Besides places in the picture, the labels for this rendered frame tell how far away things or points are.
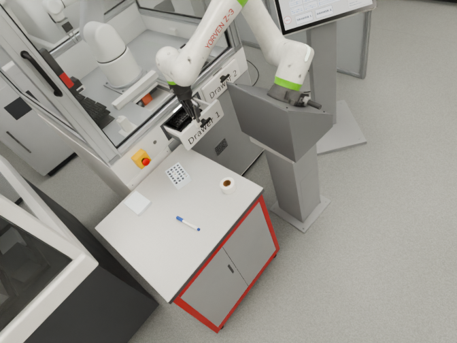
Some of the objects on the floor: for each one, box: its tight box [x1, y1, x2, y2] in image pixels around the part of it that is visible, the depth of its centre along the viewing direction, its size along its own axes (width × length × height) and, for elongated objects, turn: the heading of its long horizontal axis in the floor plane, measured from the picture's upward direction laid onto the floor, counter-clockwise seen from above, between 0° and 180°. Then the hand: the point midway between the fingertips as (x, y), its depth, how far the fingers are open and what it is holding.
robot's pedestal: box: [250, 136, 331, 233], centre depth 188 cm, size 30×30×76 cm
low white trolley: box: [95, 144, 280, 333], centre depth 177 cm, size 58×62×76 cm
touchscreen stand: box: [306, 21, 367, 156], centre depth 214 cm, size 50×45×102 cm
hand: (196, 121), depth 155 cm, fingers closed
